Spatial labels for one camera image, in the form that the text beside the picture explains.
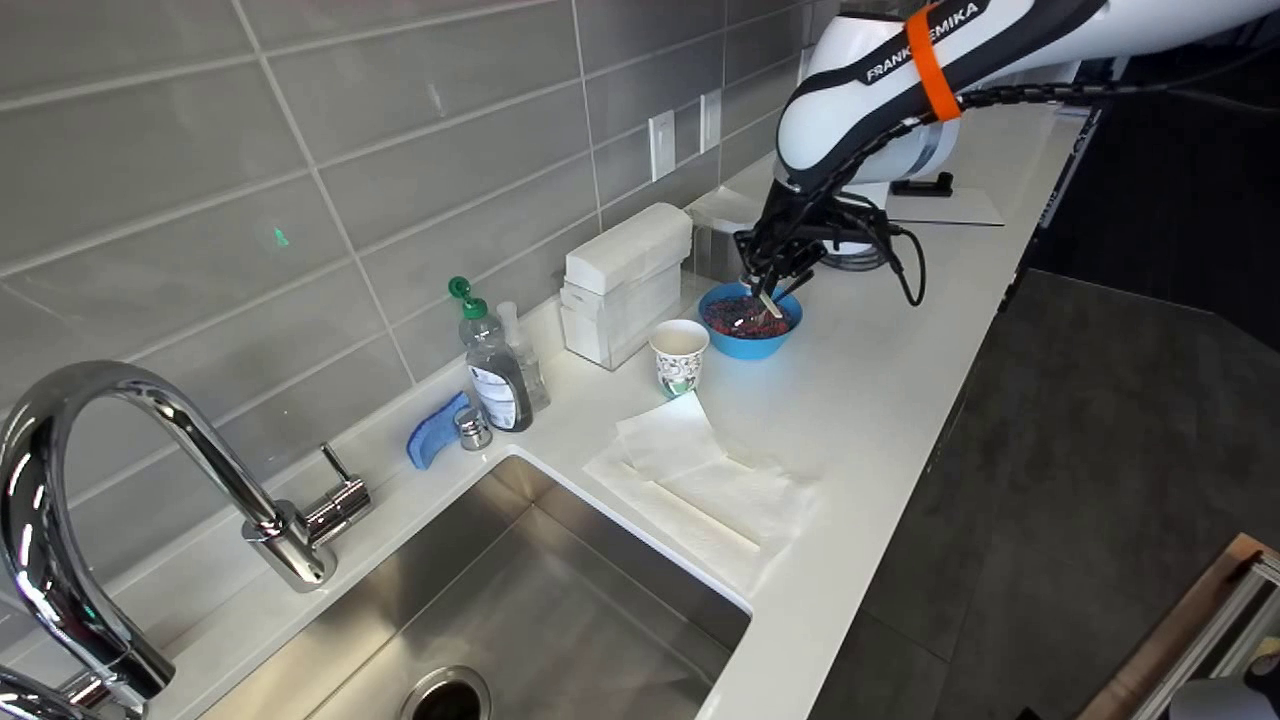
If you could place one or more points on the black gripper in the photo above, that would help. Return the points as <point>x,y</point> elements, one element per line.
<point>788,239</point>

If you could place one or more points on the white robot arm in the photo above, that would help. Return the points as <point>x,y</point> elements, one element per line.
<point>873,80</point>

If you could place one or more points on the blue bowl with beads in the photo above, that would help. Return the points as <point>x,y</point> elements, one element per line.
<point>740,325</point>

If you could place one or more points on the patterned paper cup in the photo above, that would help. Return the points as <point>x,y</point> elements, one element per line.
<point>676,355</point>

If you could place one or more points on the metal napkin holder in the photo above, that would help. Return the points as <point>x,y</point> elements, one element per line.
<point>718,222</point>

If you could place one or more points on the white napkin box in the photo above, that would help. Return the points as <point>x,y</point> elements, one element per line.
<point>623,280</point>

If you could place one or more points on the white cloth towel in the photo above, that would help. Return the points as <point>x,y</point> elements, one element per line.
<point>721,509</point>

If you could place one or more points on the green cap soap bottle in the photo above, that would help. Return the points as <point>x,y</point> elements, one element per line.
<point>497,372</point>

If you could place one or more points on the stainless steel sink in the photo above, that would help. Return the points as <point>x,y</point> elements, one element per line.
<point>518,601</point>

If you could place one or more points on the wooden table with black leg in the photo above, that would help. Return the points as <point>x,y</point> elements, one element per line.
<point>1214,652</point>

